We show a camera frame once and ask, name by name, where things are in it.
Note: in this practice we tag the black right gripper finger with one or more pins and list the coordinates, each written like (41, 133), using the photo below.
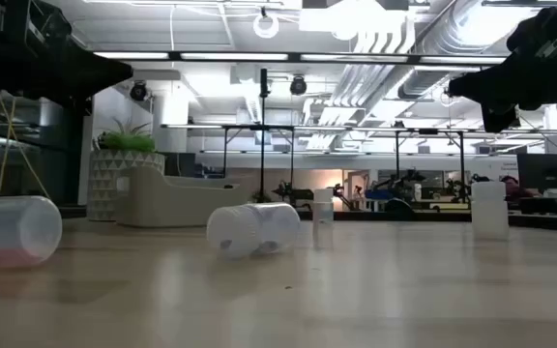
(500, 117)
(491, 84)

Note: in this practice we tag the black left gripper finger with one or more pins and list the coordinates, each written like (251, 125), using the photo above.
(90, 72)
(73, 100)

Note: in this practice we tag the narrow clear pill bottle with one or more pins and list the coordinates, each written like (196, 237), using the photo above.
(323, 217)

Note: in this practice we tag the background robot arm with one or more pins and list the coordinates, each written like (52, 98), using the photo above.
(394, 193)
(293, 192)

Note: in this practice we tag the black round ceiling lamp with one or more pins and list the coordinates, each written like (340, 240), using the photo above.
(138, 91)
(298, 85)

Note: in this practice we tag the black computer monitor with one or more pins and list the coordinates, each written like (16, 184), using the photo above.
(546, 173)

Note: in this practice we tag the succulent in patterned white pot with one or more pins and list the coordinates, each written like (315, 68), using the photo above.
(114, 179)

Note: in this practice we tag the small wrapped packet middle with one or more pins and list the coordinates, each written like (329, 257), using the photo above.
(17, 232)

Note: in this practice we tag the clear plastic container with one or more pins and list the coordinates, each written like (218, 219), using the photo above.
(182, 198)

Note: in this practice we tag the black tripod stand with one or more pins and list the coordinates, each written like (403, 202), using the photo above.
(263, 135)

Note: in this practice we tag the background black rig frame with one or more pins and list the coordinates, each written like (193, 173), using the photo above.
(461, 164)
(292, 154)

